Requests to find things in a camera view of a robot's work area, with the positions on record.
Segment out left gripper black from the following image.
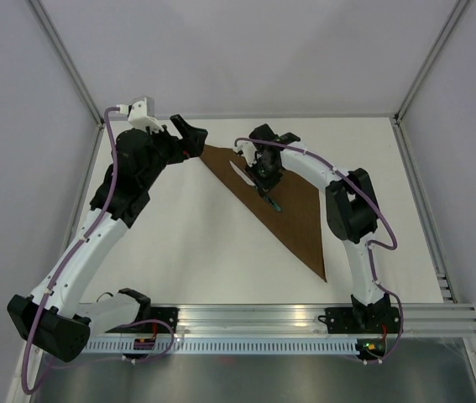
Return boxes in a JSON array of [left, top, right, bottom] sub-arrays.
[[140, 114, 207, 188]]

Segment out knife with teal handle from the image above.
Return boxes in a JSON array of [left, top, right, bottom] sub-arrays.
[[228, 161, 283, 213]]

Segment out brown cloth napkin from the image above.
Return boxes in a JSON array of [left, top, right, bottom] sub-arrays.
[[201, 145, 327, 281]]

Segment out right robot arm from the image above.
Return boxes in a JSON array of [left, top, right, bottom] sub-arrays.
[[233, 124, 404, 333]]

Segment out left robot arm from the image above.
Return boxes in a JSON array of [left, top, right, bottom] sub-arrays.
[[7, 115, 208, 363]]

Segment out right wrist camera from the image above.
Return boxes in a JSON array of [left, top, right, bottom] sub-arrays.
[[233, 141, 256, 166]]

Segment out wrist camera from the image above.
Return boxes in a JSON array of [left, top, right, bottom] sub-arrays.
[[233, 141, 256, 166], [117, 97, 164, 134]]

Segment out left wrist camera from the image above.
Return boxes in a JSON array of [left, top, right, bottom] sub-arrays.
[[117, 97, 164, 134]]

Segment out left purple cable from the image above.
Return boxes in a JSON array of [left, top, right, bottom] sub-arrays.
[[22, 107, 121, 395]]

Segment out aluminium front rail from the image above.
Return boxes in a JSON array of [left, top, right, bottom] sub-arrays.
[[63, 302, 476, 338]]

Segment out left aluminium frame post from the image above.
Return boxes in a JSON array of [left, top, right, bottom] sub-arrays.
[[25, 0, 103, 128]]

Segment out aluminium frame post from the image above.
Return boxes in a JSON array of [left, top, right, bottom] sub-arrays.
[[25, 0, 103, 128], [391, 0, 473, 125]]

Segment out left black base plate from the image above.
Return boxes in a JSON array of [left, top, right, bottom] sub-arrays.
[[107, 306, 180, 334]]

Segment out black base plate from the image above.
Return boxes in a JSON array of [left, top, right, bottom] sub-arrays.
[[107, 306, 180, 334], [318, 306, 401, 334]]

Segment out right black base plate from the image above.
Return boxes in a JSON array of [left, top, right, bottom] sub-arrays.
[[318, 306, 401, 334]]

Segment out right side aluminium rail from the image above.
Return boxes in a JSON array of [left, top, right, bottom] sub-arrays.
[[390, 116, 458, 303]]

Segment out white slotted cable duct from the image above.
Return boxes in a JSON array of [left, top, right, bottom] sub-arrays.
[[83, 337, 358, 355]]

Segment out right aluminium frame post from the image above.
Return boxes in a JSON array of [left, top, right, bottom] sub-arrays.
[[391, 0, 473, 125]]

